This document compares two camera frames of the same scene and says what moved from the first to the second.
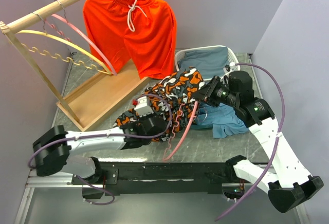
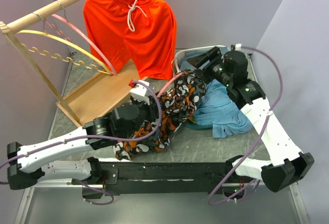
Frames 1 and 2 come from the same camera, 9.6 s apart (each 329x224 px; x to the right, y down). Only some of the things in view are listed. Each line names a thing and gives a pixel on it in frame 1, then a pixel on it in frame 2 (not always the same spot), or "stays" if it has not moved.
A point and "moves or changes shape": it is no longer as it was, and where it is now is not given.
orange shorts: [145, 25] stays
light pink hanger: [185, 133] → [169, 82]
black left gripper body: [143, 119] → [147, 112]
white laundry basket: [233, 60] stays
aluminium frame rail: [60, 180] stays
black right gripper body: [218, 92] → [214, 69]
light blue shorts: [222, 118] stays
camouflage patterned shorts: [175, 95] moves or changes shape
